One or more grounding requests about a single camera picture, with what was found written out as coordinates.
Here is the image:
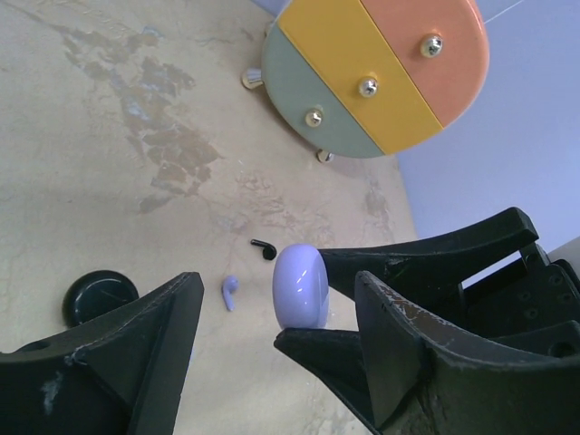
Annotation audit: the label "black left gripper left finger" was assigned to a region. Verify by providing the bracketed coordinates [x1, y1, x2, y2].
[1, 272, 204, 434]

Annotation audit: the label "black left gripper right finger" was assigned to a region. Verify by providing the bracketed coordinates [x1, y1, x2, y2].
[354, 271, 579, 434]

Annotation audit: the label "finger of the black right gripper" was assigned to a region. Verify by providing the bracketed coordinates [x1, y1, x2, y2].
[274, 328, 375, 429]

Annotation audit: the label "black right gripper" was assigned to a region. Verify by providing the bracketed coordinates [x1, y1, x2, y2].
[319, 208, 579, 358]

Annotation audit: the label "purple earbud charging case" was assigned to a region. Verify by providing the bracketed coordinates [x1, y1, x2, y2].
[272, 244, 329, 329]

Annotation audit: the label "purple earbud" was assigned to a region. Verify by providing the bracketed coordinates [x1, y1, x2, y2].
[221, 275, 239, 312]

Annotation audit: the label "black earbud charging case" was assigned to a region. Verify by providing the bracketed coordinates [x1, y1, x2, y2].
[62, 270, 140, 328]

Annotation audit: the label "black earbud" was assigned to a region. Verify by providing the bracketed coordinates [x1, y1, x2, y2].
[250, 239, 277, 261]

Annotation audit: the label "round three-drawer storage box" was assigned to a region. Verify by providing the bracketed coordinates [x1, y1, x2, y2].
[241, 1, 489, 162]

